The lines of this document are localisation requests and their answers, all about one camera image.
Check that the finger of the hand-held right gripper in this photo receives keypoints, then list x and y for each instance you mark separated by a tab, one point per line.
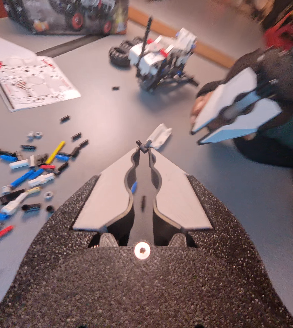
225	100
246	123

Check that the blue toy pin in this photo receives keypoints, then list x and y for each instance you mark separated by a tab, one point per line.
134	186

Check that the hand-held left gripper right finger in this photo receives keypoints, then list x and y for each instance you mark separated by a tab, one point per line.
179	202

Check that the pile of small toy pieces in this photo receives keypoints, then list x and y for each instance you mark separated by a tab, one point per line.
40	179

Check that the person's right hand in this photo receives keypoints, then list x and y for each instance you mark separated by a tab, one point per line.
200	105

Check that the red plastic chair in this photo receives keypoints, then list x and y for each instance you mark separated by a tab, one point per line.
284	35

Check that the person's right forearm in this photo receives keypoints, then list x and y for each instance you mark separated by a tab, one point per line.
290	133

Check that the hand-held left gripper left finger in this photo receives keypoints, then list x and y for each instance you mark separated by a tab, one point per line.
102	205

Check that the dark grey toy connector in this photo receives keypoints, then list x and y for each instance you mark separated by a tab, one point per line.
144	148

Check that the toy set cardboard box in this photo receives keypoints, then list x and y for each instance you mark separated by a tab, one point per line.
59	18

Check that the toy sticker sheet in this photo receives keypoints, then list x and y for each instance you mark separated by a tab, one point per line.
33	82

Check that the black desk divider strip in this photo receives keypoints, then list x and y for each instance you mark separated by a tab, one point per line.
67	44

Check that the white toy panel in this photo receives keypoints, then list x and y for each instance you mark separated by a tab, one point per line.
160	135

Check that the black toy tire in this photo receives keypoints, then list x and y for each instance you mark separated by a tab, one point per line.
131	42
118	57

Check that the partly built toy truck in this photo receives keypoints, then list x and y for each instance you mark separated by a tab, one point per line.
149	61

